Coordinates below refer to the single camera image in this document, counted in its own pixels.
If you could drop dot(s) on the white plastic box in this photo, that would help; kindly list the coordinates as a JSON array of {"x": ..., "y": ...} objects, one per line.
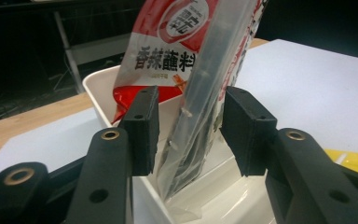
[{"x": 223, "y": 199}]

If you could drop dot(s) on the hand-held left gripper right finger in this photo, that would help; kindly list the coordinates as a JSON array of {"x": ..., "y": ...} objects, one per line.
[{"x": 248, "y": 137}]

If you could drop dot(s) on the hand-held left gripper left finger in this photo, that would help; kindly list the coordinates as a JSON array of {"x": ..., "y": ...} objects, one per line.
[{"x": 143, "y": 137}]

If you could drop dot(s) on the red seasoning packet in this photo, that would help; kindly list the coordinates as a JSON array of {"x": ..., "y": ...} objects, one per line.
[{"x": 158, "y": 53}]

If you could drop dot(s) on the yellow packet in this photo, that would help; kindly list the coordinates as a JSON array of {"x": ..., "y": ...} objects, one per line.
[{"x": 354, "y": 158}]

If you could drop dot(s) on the clear bag of dark dried food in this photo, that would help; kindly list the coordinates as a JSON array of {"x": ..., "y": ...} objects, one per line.
[{"x": 199, "y": 109}]

